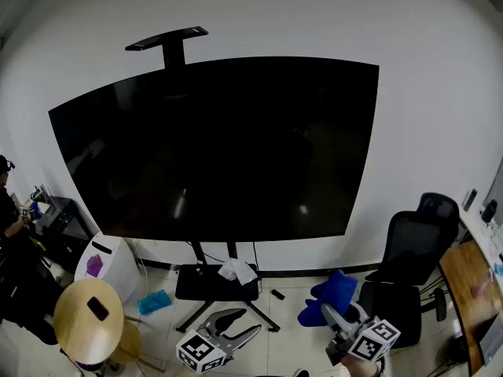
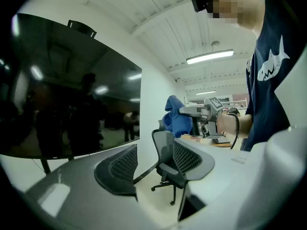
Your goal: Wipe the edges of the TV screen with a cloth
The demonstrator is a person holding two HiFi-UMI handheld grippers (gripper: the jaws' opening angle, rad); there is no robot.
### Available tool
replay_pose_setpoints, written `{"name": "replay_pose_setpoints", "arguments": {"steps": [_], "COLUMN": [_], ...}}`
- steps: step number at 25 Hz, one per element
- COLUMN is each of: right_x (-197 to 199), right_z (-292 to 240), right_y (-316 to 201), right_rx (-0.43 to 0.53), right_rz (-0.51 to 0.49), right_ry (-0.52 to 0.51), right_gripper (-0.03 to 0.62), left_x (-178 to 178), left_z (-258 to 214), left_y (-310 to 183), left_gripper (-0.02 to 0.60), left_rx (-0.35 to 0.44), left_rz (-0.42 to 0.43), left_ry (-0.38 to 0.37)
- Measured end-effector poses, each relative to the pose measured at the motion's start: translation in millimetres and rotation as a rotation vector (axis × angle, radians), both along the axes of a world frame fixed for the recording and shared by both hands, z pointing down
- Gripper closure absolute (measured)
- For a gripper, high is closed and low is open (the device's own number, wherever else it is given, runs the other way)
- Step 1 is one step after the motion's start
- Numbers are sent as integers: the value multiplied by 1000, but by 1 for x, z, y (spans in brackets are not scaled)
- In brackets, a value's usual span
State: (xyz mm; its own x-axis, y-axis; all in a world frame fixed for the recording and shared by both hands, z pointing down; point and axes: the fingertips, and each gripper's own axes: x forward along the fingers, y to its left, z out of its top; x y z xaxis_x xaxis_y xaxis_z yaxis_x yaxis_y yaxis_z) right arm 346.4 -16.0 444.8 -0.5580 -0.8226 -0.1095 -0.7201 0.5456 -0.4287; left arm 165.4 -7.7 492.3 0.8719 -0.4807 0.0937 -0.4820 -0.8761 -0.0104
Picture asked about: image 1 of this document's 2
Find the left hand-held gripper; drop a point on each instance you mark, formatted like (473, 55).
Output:
(200, 352)

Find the white crumpled plastic bag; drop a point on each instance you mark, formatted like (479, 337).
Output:
(237, 271)

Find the black wall-mounted device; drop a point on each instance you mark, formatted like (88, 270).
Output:
(470, 200)

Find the small blue item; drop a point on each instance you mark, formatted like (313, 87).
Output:
(36, 210)

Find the round wooden stool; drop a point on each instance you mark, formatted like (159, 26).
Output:
(74, 328)

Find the black television stand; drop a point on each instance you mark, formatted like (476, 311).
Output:
(173, 49)

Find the blue cloth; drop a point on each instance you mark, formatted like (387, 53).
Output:
(334, 289)

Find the black speaker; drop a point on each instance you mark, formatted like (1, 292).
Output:
(489, 211)

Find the wooden desk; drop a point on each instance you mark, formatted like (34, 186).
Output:
(463, 273)

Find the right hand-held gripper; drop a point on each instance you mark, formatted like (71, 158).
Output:
(373, 344)

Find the small black remote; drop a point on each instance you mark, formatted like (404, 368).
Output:
(277, 294)

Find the large black monitor screen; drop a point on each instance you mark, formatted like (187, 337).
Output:
(216, 151)

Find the white cylindrical bin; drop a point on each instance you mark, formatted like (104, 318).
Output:
(118, 265)

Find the black mesh office chair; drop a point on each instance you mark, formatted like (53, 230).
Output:
(412, 242)

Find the purple bag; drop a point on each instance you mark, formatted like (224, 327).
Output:
(94, 266)

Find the person's right forearm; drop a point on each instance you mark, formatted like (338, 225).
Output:
(359, 367)

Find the light blue plastic bag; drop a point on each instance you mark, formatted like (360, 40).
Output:
(154, 302)

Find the black phone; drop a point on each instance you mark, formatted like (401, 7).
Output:
(98, 308)

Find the black tray box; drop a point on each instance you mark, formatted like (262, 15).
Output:
(63, 218)

